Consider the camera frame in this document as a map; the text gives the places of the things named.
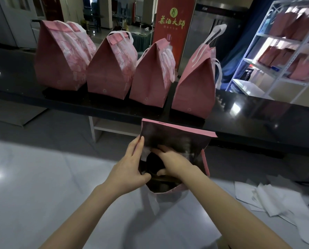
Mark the person's right hand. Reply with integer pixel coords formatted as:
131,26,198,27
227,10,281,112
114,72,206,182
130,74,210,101
150,145,198,183

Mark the pink gift bag folded flap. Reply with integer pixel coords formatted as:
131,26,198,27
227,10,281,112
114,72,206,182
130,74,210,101
87,30,138,94

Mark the grey metal cabinet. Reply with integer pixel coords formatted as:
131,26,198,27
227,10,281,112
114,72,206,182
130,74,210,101
182,2,249,75

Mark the person's left hand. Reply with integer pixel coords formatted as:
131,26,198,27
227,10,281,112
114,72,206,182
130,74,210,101
102,136,152,191

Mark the flat cardboard sheet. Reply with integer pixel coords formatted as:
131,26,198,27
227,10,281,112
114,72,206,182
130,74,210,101
0,99,49,126

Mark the white metal shelf rack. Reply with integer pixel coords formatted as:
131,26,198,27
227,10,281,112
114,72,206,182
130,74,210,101
225,0,309,104

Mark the black round object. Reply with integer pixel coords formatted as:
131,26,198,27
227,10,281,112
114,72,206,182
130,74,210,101
144,152,167,177

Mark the row of pink shelf bags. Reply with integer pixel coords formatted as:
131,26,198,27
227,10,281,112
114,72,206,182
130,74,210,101
257,9,309,82

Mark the pile of white paper sheets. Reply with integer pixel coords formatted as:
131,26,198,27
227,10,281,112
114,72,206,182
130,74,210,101
233,175,309,249

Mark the black plastic crate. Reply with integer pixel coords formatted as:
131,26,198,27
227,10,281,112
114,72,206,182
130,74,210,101
241,67,257,81

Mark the pink gift bag raised handle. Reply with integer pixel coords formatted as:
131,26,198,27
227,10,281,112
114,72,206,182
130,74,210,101
171,24,227,120

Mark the red standing banner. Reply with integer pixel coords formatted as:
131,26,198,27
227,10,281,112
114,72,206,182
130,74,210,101
152,0,198,73

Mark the person's left forearm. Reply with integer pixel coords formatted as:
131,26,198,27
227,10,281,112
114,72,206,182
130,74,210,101
39,183,111,249

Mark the white low cabinet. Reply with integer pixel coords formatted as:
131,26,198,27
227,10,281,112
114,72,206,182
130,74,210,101
89,116,144,143

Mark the wide pink gift bag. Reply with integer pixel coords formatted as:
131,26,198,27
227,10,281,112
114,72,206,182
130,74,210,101
34,20,97,91

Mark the person's right forearm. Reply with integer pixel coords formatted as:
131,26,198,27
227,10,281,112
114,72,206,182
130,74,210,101
182,172,293,249

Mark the blue curtain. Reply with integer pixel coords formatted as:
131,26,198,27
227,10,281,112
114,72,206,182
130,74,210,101
216,7,275,91

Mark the narrow pink gift bag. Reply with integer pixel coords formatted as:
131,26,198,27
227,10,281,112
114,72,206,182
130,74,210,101
129,35,176,106

